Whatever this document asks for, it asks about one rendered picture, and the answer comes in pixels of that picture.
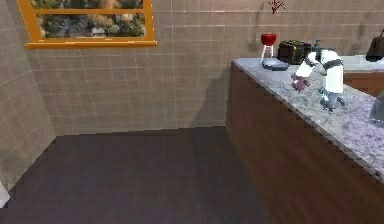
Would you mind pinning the white pipe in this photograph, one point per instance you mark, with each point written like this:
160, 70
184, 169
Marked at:
328, 68

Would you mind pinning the dark grey flat dish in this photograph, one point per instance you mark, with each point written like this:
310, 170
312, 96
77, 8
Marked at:
275, 64

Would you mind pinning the brown wooden kitchen counter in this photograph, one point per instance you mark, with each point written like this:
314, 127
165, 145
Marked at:
286, 153

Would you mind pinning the red and white stand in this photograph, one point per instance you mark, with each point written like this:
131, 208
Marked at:
268, 41

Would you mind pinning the purple metal character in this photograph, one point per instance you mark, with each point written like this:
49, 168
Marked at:
300, 82

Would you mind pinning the black toaster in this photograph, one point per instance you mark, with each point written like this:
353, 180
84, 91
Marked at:
293, 50

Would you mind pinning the dark bare twig plant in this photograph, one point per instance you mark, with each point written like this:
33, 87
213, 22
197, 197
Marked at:
275, 6

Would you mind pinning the orange framed window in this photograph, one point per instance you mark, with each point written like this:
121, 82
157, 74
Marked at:
90, 20

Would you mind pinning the grey metal character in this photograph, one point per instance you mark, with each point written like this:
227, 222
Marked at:
330, 99

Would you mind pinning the dark teal soap bottle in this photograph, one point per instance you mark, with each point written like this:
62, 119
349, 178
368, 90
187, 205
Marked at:
316, 46

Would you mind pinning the white sink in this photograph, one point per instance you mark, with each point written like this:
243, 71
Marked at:
361, 63

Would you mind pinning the grey glass object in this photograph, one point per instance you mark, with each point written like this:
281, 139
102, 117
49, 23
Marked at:
378, 111

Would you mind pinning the black kettle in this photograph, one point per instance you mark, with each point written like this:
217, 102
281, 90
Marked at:
376, 48

